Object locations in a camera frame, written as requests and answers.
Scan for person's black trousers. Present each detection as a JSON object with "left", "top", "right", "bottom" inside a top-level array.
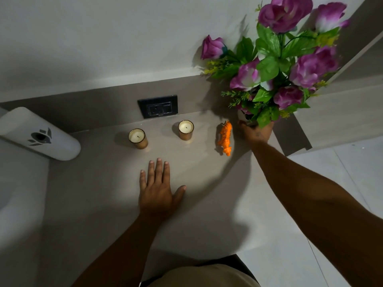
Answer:
[{"left": 140, "top": 254, "right": 259, "bottom": 287}]

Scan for gold candle jar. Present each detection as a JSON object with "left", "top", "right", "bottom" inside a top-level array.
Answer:
[
  {"left": 128, "top": 128, "right": 149, "bottom": 150},
  {"left": 178, "top": 120, "right": 195, "bottom": 141}
]

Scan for person's left hand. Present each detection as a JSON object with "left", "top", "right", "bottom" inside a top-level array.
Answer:
[{"left": 138, "top": 158, "right": 187, "bottom": 220}]

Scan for person's right hand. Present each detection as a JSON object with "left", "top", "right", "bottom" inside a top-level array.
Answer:
[{"left": 238, "top": 120, "right": 274, "bottom": 145}]

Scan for white cylindrical dispenser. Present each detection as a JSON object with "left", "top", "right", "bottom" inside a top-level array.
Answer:
[{"left": 0, "top": 106, "right": 82, "bottom": 161}]

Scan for person's right forearm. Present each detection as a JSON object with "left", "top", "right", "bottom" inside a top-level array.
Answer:
[{"left": 251, "top": 140, "right": 383, "bottom": 287}]

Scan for person's left forearm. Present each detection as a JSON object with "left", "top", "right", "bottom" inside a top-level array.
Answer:
[{"left": 71, "top": 212, "right": 168, "bottom": 287}]

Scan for orange tiger toy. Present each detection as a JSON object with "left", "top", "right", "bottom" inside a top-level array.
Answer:
[{"left": 217, "top": 120, "right": 233, "bottom": 157}]

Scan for black wall socket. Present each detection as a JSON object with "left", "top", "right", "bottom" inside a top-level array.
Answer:
[{"left": 137, "top": 94, "right": 179, "bottom": 119}]

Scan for white vase with pink flowers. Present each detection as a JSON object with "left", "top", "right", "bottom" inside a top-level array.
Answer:
[{"left": 200, "top": 0, "right": 351, "bottom": 129}]

